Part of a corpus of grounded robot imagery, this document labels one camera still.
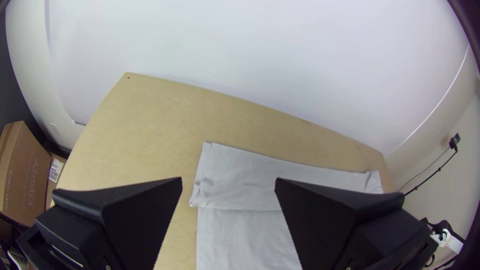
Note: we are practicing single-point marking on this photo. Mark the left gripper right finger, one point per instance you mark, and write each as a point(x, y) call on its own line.
point(337, 225)

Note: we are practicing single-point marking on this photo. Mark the black wall plug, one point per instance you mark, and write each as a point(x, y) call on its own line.
point(455, 141)

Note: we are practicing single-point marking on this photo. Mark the grey t-shirt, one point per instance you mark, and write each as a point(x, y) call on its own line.
point(240, 180)

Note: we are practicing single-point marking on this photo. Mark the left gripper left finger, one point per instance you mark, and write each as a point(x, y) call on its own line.
point(123, 217)

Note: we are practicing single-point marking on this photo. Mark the white wall plate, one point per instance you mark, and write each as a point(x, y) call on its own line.
point(55, 129)

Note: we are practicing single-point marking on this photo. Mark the large cardboard box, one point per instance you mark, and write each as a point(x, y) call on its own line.
point(22, 172)

